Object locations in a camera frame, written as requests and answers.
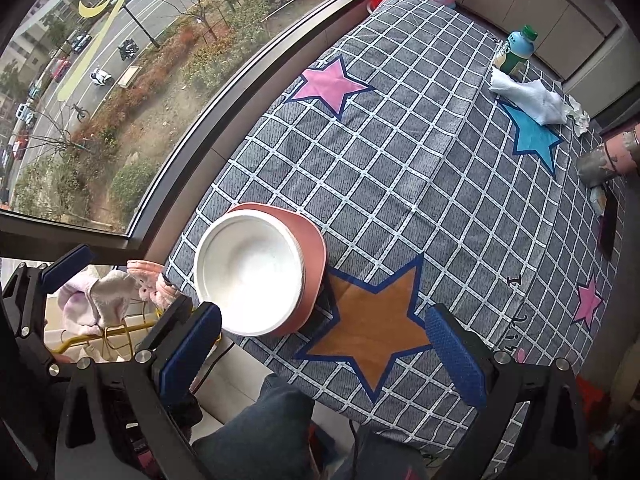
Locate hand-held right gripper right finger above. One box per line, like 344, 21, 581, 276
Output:
424, 302, 592, 480

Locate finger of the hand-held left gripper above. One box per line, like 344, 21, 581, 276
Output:
40, 243, 96, 294

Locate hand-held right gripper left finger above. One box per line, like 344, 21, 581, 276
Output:
55, 294, 223, 480

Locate large white bowl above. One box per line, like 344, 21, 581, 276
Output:
272, 220, 307, 336

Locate pink square plate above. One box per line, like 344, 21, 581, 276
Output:
227, 202, 328, 336

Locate grey plush toy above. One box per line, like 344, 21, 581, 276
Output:
56, 269, 147, 335

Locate yellow metal rack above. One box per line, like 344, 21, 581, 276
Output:
47, 310, 163, 363

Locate pink plush toy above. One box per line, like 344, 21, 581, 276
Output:
126, 259, 181, 310

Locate person's left leg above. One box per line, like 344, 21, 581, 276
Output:
192, 374, 317, 480

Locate person's leg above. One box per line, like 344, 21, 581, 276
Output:
334, 422, 428, 480
192, 374, 317, 480

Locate person's right leg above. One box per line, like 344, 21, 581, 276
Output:
334, 422, 428, 480

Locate checked star tablecloth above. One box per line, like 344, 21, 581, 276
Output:
162, 0, 623, 471

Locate dark phone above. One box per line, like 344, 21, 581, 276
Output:
597, 182, 621, 261

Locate small pale packet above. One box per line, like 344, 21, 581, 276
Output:
589, 185, 608, 218

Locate pink thermos bottle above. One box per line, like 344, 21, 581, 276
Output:
576, 127, 640, 179

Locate white and blue cloth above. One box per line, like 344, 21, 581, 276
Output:
488, 70, 568, 126

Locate crumpled white tissue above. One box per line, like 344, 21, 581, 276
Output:
562, 95, 592, 136

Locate green capped drink bottle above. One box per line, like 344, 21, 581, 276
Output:
492, 25, 538, 78

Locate white cabinet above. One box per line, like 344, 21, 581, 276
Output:
445, 0, 633, 88

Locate dark window frame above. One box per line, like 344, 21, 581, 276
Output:
0, 0, 373, 267

